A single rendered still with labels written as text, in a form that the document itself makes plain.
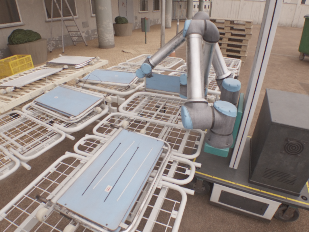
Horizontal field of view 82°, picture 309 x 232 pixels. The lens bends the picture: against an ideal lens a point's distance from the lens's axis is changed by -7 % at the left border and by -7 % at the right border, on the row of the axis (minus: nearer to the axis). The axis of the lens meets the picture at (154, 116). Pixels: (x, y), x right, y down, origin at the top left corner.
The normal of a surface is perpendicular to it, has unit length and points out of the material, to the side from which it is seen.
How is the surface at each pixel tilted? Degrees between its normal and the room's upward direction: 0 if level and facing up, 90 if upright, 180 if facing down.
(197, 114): 54
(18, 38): 73
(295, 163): 90
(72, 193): 5
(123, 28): 101
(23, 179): 0
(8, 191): 0
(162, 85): 90
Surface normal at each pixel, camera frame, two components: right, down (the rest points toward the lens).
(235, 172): 0.00, -0.86
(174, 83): -0.36, 0.47
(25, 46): 0.40, 0.61
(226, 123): 0.00, 0.51
